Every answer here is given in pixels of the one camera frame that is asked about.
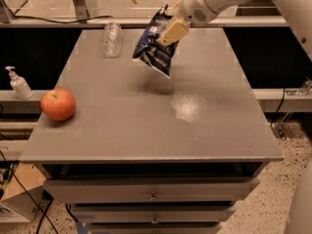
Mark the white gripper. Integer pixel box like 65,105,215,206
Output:
157,0,217,47

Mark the blue chip bag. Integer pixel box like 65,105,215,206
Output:
133,5,178,78

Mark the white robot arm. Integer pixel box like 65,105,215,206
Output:
157,0,312,234

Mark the clear plastic water bottle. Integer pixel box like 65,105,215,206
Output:
102,22,122,58

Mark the white pump sanitizer bottle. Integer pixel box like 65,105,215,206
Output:
6,66,33,100

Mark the grey drawer cabinet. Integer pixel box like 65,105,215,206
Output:
21,28,283,234

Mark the red apple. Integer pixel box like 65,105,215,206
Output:
40,89,76,121

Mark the cardboard box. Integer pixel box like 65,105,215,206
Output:
0,163,46,223

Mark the metal frame leg left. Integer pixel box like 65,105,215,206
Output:
72,0,99,21

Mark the black cable on ledge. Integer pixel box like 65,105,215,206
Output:
13,15,114,25

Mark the black floor cable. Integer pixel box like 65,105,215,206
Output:
0,148,61,234

